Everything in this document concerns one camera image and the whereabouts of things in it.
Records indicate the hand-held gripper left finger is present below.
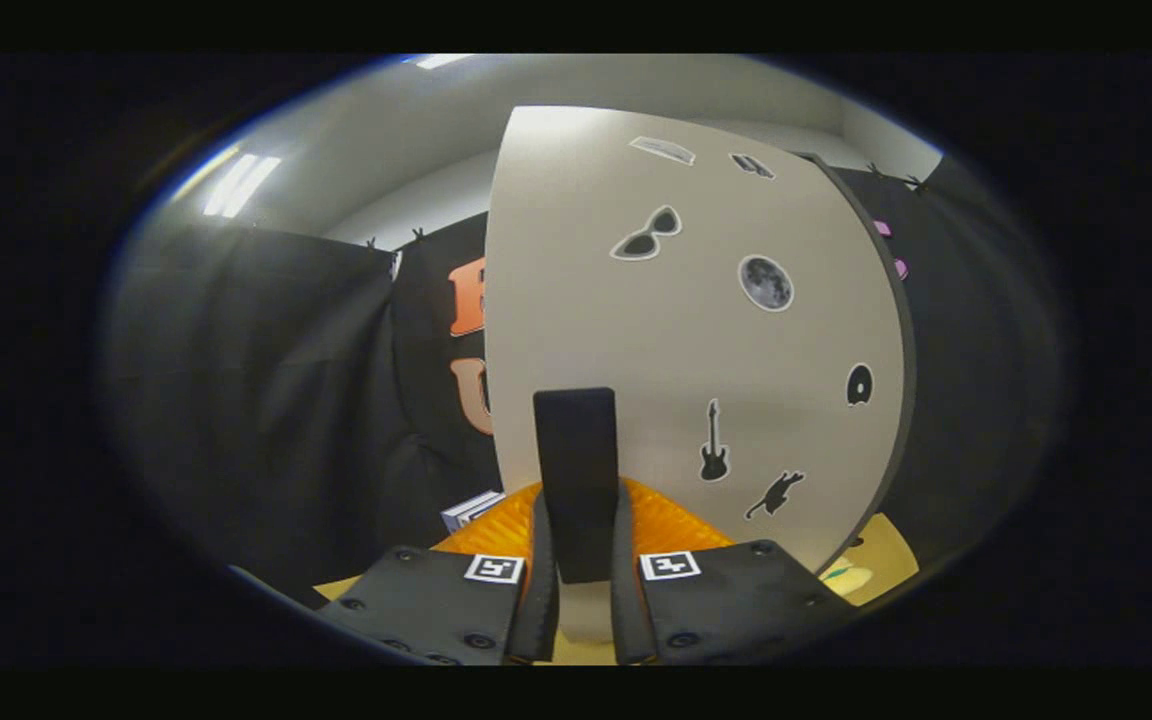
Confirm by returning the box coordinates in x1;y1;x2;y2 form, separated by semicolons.
314;480;562;666

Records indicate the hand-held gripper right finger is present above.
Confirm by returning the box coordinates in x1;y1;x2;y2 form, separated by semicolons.
610;478;862;666

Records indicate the yellow plush toy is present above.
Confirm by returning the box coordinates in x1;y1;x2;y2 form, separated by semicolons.
821;545;877;596

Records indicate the black backdrop cloth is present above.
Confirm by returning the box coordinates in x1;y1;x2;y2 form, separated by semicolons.
101;150;1072;611

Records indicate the black door handle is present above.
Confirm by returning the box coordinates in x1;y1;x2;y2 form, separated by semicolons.
533;387;621;585

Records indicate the beige cabinet door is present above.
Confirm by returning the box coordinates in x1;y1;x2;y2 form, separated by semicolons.
484;105;917;646

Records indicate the dark blue book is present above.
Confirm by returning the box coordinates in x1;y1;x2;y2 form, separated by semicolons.
441;490;507;533

